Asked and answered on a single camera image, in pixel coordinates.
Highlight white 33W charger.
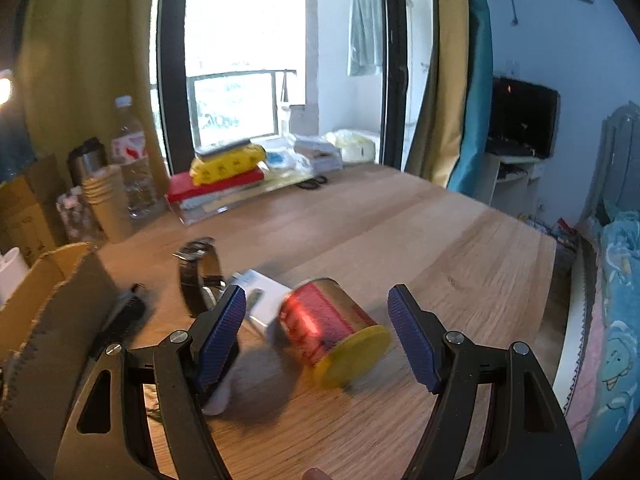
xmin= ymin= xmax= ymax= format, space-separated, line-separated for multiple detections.
xmin=231 ymin=269 xmax=292 ymax=338

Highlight yellow snack package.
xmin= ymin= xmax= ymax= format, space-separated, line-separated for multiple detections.
xmin=189 ymin=143 xmax=267 ymax=185

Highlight grey headboard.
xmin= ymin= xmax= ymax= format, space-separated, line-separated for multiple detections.
xmin=582 ymin=101 xmax=639 ymax=223

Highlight black television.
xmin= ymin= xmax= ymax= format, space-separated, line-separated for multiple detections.
xmin=485 ymin=77 xmax=560 ymax=159

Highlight clear glass stickered jar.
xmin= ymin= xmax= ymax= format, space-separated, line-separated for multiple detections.
xmin=55 ymin=186 xmax=106 ymax=247

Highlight grey white wireless charger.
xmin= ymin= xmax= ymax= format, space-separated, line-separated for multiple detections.
xmin=194 ymin=139 xmax=250 ymax=159

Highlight black scissors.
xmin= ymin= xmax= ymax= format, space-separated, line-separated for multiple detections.
xmin=296 ymin=176 xmax=329 ymax=191

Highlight clear plastic tray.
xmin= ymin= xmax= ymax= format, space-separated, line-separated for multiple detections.
xmin=166 ymin=167 xmax=314 ymax=226

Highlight white tv stand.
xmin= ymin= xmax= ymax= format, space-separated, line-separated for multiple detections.
xmin=473 ymin=153 xmax=546 ymax=219

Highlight stack of brown paper cups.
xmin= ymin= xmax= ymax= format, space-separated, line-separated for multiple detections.
xmin=82 ymin=165 xmax=134 ymax=244

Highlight white boxes stack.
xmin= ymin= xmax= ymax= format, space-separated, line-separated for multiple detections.
xmin=288 ymin=133 xmax=343 ymax=174

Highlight red can yellow lid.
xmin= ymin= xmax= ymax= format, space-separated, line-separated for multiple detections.
xmin=278 ymin=278 xmax=392 ymax=388

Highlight brown leather wristwatch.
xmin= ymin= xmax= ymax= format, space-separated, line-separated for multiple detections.
xmin=174 ymin=236 xmax=226 ymax=318

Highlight steel thermos black lid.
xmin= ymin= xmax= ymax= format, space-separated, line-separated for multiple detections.
xmin=66 ymin=136 xmax=108 ymax=186

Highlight red book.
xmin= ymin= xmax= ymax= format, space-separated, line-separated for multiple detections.
xmin=165 ymin=167 xmax=265 ymax=204

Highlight cardboard box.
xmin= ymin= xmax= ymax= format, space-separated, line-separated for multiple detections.
xmin=1 ymin=243 xmax=119 ymax=440

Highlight brown lamp packaging box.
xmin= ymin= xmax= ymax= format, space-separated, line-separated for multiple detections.
xmin=0 ymin=155 xmax=68 ymax=266

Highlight blue cartoon bedsheet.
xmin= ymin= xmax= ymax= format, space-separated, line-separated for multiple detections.
xmin=577 ymin=210 xmax=639 ymax=479

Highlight hanging grey garment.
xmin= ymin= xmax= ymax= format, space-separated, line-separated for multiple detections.
xmin=347 ymin=0 xmax=383 ymax=77

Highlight clear plastic water bottle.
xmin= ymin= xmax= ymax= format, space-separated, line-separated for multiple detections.
xmin=110 ymin=96 xmax=157 ymax=219

